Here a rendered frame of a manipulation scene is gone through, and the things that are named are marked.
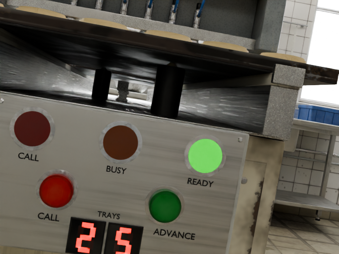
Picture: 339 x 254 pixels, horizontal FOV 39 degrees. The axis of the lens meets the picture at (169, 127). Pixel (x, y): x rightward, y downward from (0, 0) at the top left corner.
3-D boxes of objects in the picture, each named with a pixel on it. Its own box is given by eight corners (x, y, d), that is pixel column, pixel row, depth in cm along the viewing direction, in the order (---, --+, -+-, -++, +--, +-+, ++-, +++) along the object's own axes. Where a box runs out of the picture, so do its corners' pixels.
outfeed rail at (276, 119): (146, 101, 244) (148, 87, 244) (151, 102, 244) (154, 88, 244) (263, 135, 45) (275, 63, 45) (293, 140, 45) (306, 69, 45)
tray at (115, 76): (208, 89, 116) (209, 83, 115) (40, 60, 111) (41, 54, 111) (177, 90, 175) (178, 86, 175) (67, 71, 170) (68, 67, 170)
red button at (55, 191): (39, 201, 44) (44, 170, 44) (71, 206, 45) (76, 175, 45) (36, 205, 43) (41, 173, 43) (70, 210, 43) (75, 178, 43)
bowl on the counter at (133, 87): (109, 88, 379) (111, 72, 379) (111, 88, 412) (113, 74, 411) (150, 95, 382) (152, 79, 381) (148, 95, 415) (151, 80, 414)
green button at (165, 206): (145, 216, 46) (151, 185, 45) (176, 220, 46) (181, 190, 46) (146, 220, 44) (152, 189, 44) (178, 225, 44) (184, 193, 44)
